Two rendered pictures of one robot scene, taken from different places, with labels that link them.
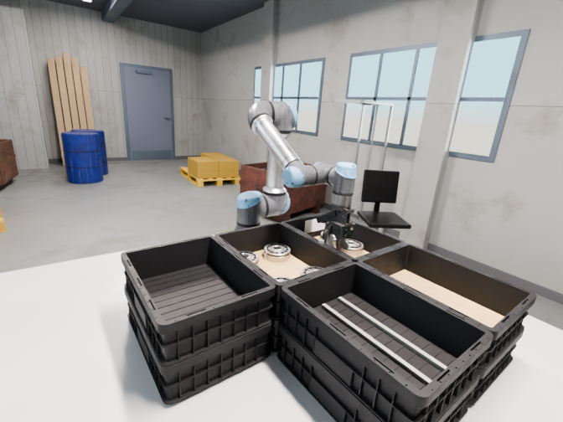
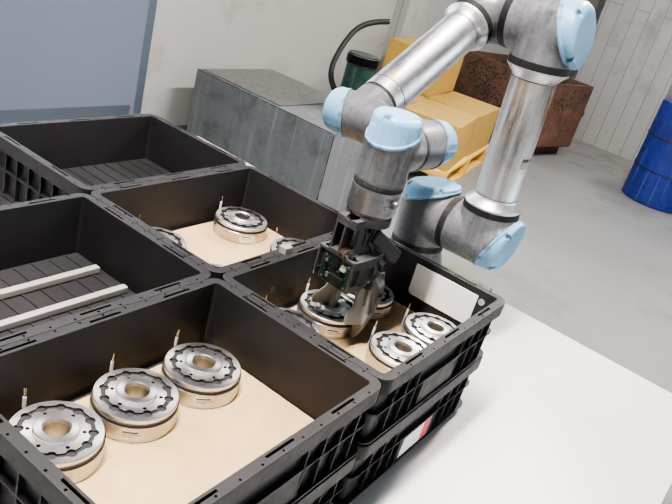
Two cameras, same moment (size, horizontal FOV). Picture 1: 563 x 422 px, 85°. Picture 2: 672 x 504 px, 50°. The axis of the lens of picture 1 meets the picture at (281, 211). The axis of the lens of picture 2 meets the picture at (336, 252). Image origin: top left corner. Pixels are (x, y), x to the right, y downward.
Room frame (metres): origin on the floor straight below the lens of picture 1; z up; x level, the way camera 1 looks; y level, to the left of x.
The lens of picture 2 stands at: (0.68, -1.14, 1.43)
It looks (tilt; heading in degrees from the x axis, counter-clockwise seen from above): 24 degrees down; 67
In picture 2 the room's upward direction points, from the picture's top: 16 degrees clockwise
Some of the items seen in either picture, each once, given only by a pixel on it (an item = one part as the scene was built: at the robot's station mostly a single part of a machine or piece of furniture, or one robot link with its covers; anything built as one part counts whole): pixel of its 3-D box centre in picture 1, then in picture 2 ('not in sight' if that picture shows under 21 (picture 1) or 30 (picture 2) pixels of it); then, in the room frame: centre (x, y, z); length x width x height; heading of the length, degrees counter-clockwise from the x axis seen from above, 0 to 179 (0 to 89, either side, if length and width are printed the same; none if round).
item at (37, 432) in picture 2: not in sight; (56, 429); (0.69, -0.50, 0.86); 0.05 x 0.05 x 0.01
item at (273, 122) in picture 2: not in sight; (309, 95); (1.88, 2.76, 0.49); 1.00 x 0.80 x 0.98; 127
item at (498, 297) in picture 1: (436, 295); (176, 421); (0.82, -0.48, 0.87); 0.40 x 0.30 x 0.11; 38
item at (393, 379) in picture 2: (340, 234); (372, 295); (1.14, -0.24, 0.92); 0.40 x 0.30 x 0.02; 38
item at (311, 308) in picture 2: not in sight; (330, 306); (1.10, -0.18, 0.86); 0.10 x 0.10 x 0.01
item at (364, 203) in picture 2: (342, 199); (374, 199); (1.10, -0.22, 1.07); 0.08 x 0.08 x 0.05
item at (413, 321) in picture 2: not in sight; (434, 330); (1.27, -0.23, 0.86); 0.10 x 0.10 x 0.01
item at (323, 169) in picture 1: (322, 173); (414, 141); (1.17, -0.15, 1.15); 0.11 x 0.11 x 0.08; 36
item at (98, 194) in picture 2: (279, 249); (235, 215); (0.95, 0.00, 0.92); 0.40 x 0.30 x 0.02; 38
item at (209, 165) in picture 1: (209, 167); not in sight; (6.02, 1.48, 0.22); 1.22 x 0.85 x 0.44; 35
